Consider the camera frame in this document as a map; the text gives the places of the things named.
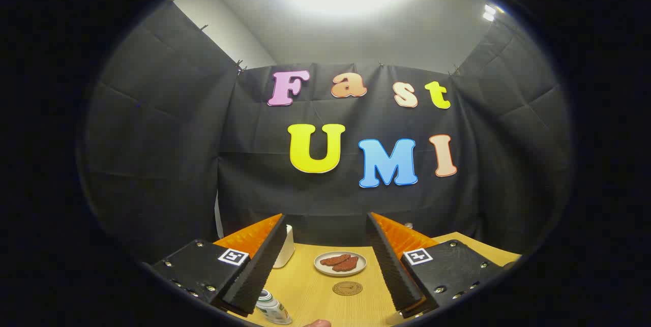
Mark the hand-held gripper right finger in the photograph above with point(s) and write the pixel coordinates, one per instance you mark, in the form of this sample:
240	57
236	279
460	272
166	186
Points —
389	266

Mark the white toaster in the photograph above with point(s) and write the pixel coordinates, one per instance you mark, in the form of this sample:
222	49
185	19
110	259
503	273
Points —
286	248

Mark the white juice bottle green label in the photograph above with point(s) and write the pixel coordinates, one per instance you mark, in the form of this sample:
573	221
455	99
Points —
272	307

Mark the brown meat slice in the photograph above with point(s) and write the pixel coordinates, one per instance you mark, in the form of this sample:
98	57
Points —
334	260
348	266

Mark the round cork coaster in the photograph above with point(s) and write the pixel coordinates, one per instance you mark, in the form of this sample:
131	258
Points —
348	288

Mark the wooden table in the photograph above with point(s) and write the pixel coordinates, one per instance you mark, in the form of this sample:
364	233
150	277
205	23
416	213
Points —
315	301

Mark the white round plate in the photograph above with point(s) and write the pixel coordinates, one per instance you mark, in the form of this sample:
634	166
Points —
325	268

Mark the black backdrop cloth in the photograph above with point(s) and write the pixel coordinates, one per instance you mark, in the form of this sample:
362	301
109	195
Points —
168	154

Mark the small ceiling spot light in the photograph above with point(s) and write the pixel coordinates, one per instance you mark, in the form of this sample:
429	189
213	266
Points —
489	12

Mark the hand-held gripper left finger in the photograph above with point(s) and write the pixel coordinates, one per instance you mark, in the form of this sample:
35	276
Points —
259	271

